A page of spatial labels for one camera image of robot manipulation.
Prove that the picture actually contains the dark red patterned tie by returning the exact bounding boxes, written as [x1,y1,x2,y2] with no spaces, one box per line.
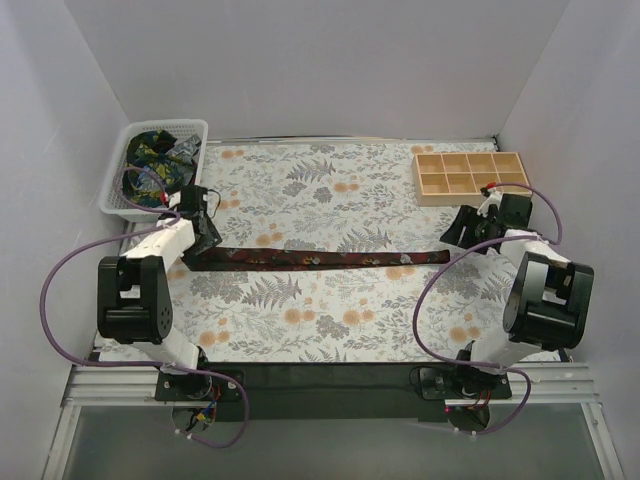
[182,247,451,272]

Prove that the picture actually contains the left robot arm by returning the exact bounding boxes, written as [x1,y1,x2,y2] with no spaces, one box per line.
[97,185,221,400]

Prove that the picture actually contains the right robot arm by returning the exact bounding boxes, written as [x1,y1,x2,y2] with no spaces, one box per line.
[440,188,594,398]

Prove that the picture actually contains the silver blue patterned tie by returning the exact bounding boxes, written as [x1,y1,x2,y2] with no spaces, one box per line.
[166,135,201,194]

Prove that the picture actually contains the wooden compartment box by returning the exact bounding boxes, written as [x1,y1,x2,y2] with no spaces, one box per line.
[412,152,529,207]

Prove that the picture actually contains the white plastic basket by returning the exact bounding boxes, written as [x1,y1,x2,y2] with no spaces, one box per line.
[99,119,208,222]

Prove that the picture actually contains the floral table mat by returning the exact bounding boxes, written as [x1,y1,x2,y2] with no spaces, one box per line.
[97,141,560,364]

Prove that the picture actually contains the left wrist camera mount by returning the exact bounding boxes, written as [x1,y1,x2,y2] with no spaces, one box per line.
[160,192,181,212]

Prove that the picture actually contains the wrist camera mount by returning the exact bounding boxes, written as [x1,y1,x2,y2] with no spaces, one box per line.
[160,192,181,212]
[477,182,503,217]

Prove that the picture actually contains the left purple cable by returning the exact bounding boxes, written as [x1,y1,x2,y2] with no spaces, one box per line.
[39,167,250,450]

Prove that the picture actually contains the purple cable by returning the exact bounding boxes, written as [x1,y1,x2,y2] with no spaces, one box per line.
[39,167,250,450]
[412,182,565,437]

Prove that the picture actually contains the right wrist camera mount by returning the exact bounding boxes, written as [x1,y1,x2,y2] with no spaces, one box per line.
[477,182,503,217]

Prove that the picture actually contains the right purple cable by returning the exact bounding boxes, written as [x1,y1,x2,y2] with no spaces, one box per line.
[412,182,565,437]

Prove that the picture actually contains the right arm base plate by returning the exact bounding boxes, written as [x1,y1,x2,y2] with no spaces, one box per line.
[409,363,512,400]

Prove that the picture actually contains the aluminium frame rail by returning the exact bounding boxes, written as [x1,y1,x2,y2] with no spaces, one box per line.
[43,362,624,479]

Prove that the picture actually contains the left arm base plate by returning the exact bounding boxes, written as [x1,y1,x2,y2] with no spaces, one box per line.
[154,372,241,402]

